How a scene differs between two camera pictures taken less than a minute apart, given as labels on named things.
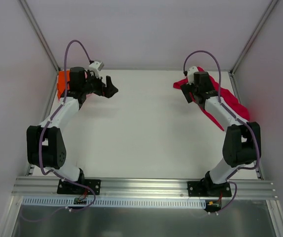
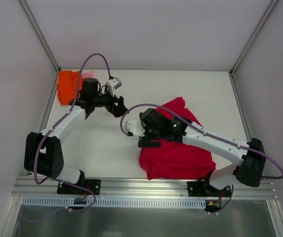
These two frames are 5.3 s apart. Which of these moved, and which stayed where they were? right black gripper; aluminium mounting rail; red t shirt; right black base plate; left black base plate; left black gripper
Moved: left black gripper; red t shirt; right black gripper
Stayed: right black base plate; aluminium mounting rail; left black base plate
